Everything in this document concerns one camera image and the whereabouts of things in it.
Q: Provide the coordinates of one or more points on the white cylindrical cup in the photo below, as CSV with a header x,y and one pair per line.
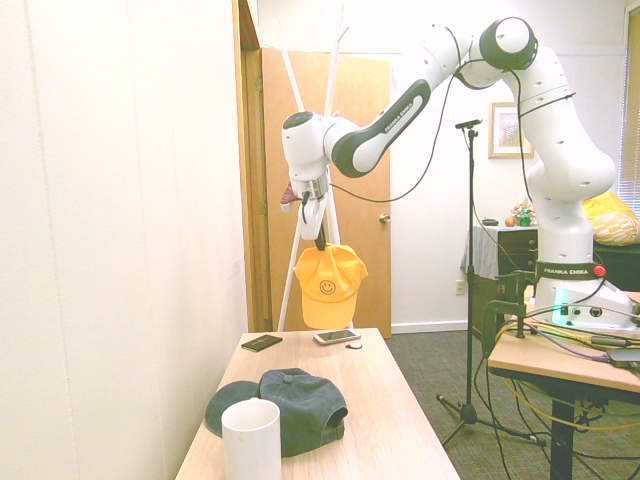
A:
x,y
251,445

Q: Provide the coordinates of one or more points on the dark blue denim cap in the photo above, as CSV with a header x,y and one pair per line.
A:
x,y
300,400

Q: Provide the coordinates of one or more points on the dark wooden dresser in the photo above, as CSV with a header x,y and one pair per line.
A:
x,y
517,247

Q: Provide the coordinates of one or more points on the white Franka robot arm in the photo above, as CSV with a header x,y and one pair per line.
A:
x,y
565,165

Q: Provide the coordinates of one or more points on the red round knob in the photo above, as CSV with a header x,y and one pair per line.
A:
x,y
599,270

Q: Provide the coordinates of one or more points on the black flat device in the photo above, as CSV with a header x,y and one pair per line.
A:
x,y
625,357

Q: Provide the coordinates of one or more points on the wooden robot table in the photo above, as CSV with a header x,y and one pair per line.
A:
x,y
550,362

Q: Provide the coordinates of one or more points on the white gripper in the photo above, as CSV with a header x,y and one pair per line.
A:
x,y
314,217

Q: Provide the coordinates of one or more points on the small black flat box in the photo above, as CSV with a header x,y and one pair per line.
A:
x,y
262,343

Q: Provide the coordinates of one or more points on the window blind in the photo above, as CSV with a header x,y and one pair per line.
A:
x,y
631,140

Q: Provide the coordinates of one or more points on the white wall outlet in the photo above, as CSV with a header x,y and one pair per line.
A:
x,y
460,287

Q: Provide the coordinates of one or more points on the black C-clamp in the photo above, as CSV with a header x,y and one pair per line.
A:
x,y
492,320

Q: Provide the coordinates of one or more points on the white smartphone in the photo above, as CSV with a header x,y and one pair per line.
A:
x,y
336,336

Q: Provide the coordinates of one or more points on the grey hanging cloth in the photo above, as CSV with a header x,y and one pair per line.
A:
x,y
482,250

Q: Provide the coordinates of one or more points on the yellow smiley face cap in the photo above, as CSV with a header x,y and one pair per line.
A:
x,y
325,295

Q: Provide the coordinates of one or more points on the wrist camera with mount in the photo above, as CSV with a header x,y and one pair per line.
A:
x,y
288,198

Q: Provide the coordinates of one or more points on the black tripod stand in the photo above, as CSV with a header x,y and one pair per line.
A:
x,y
470,300

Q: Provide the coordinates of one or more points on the white coat rack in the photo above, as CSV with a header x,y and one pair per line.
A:
x,y
333,75

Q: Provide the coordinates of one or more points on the black camera on stand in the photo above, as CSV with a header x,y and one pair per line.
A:
x,y
469,123

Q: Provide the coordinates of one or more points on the brass door knob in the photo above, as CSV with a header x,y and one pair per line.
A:
x,y
384,218

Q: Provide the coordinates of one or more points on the brown wooden door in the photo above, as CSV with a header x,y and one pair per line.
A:
x,y
370,260

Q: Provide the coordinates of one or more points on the wooden door frame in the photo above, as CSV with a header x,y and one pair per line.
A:
x,y
252,200

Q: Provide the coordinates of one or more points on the plain yellow cushion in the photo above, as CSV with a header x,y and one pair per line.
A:
x,y
607,202

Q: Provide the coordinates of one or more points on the yellow white patterned pillow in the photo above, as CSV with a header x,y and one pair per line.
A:
x,y
617,227

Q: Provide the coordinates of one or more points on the framed wall picture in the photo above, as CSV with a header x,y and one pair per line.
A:
x,y
502,130

